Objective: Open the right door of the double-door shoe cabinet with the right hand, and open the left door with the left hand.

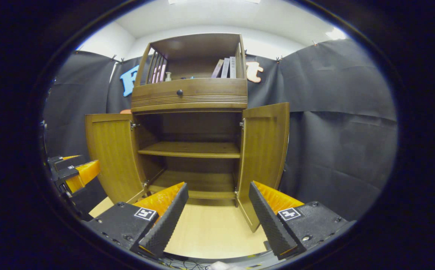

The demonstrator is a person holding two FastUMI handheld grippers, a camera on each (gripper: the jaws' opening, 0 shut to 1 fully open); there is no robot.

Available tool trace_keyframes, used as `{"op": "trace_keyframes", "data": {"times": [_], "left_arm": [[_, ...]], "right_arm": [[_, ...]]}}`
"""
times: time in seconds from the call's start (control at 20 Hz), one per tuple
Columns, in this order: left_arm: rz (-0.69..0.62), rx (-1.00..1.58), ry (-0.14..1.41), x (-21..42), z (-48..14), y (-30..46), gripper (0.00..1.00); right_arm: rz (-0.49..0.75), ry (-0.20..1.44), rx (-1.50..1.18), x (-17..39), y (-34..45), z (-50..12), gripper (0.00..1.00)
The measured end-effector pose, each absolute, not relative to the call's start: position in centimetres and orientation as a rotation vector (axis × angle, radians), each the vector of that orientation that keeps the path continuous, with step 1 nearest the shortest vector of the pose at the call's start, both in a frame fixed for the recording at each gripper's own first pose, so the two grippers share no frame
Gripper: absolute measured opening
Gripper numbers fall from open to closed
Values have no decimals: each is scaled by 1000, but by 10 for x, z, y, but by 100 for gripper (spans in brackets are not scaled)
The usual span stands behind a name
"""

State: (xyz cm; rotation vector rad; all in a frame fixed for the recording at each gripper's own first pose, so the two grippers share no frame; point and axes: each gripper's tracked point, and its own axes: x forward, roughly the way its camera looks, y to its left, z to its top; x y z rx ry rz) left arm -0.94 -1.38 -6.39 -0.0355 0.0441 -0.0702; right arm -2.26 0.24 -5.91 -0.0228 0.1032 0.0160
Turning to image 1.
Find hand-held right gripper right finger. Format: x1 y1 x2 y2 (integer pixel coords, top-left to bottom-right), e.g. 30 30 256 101
248 181 356 260

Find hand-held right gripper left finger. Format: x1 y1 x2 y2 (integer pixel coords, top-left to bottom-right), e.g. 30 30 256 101
84 182 189 260

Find wooden cabinet door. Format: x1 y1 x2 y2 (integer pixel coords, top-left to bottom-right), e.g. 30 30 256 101
236 102 290 233
85 114 146 204

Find wooden double-door shoe cabinet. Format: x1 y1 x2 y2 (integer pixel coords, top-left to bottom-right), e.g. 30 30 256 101
85 33 290 233

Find wooden cabinet drawer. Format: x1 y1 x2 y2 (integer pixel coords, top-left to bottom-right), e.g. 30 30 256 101
130 78 248 113

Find black backdrop cloth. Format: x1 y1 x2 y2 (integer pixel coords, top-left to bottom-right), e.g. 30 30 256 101
43 39 398 222

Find small ceiling light panel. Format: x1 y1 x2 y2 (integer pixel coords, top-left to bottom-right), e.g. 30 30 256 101
325 28 347 41

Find large ceiling light panel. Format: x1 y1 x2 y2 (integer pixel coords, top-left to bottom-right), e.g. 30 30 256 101
169 0 261 4

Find tangle of black cables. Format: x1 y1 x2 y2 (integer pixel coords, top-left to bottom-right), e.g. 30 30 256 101
161 258 205 270

